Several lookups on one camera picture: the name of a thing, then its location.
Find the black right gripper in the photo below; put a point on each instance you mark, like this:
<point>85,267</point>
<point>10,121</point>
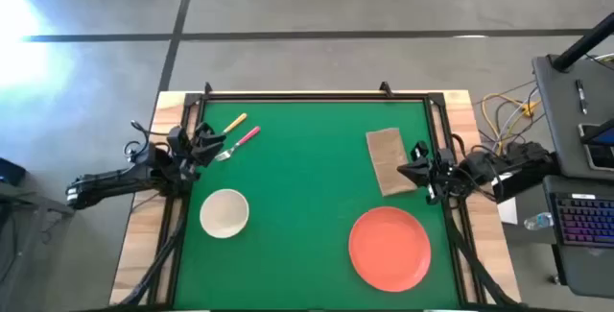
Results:
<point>439,173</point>

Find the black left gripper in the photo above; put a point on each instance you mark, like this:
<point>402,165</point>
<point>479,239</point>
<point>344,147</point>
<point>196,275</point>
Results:
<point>180,151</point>

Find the beige bowl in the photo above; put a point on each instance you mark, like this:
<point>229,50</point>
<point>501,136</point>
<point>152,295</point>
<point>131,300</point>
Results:
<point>224,213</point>

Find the orange plate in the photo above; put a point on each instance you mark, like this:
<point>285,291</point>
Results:
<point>389,249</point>

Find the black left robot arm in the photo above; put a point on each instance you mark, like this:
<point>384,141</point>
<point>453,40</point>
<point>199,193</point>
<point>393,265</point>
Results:
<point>110,184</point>

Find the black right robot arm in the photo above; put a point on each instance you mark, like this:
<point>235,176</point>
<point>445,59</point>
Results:
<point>508,168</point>

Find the brown folded napkin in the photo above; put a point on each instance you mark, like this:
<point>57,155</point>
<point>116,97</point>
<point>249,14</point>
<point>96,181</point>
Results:
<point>388,158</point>

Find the white paper sheet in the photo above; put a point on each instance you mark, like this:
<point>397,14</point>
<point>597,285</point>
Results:
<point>507,211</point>

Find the wooden table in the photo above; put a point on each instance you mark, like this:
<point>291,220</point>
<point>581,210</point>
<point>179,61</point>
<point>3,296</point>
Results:
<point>139,225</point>

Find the green table mat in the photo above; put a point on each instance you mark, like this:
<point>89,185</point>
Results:
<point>297,235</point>

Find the clear plastic water bottle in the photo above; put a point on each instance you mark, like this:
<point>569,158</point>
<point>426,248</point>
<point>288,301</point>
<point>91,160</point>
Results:
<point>537,221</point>

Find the grey desk top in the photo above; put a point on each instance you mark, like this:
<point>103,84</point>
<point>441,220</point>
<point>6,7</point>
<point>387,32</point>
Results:
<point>561,125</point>

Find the backlit black keyboard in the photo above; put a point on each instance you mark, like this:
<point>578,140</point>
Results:
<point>583,221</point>

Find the black pen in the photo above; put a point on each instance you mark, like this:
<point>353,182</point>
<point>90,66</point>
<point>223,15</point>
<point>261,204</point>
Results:
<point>581,96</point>

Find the tablet with dark screen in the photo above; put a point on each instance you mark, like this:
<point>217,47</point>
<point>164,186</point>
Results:
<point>597,146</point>

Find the laptop with backlit keyboard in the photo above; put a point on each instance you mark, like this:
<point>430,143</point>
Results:
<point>585,269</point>

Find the small black box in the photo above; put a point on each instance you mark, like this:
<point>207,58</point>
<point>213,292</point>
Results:
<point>10,172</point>

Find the black pole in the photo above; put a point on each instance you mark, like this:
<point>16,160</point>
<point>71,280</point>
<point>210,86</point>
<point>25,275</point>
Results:
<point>583,43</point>

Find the black metal table frame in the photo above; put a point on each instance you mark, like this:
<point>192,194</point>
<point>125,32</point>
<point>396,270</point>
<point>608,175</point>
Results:
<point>312,96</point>

